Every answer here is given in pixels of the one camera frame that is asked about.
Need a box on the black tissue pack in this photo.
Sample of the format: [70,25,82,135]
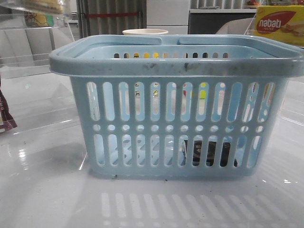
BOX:
[181,140,231,167]

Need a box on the packaged bread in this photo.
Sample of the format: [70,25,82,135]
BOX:
[20,0,71,17]

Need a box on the light blue plastic basket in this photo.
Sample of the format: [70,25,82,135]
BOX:
[49,35,304,178]

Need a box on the yellow popcorn paper cup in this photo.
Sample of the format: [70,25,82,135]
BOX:
[122,28,169,35]

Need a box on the white cabinet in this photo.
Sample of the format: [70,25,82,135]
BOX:
[146,0,190,35]

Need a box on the clear acrylic left shelf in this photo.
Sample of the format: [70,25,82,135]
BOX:
[0,7,74,135]

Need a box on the maroon biscuit packet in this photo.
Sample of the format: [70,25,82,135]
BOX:
[0,92,17,133]

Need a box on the yellow snack bag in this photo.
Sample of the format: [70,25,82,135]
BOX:
[24,11,54,27]

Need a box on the plate of fruit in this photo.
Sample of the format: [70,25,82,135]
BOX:
[246,0,260,7]

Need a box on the yellow nabati wafer box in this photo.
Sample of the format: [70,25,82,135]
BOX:
[249,5,304,47]

